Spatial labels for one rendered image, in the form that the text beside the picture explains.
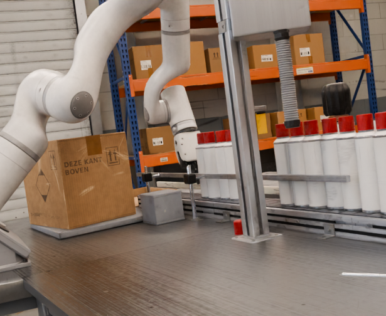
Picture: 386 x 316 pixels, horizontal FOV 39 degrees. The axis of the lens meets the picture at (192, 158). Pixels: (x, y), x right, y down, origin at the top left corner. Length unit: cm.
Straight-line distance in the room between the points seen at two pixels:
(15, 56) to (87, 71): 415
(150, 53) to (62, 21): 101
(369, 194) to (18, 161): 84
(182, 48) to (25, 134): 57
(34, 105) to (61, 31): 419
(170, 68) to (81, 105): 41
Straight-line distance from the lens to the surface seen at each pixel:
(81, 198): 167
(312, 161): 127
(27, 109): 149
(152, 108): 174
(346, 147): 120
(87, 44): 148
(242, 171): 124
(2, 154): 142
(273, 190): 149
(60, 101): 140
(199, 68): 530
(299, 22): 121
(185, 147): 173
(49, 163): 171
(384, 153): 113
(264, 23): 121
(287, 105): 118
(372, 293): 85
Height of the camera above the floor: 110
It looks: 3 degrees down
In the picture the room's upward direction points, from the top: 7 degrees counter-clockwise
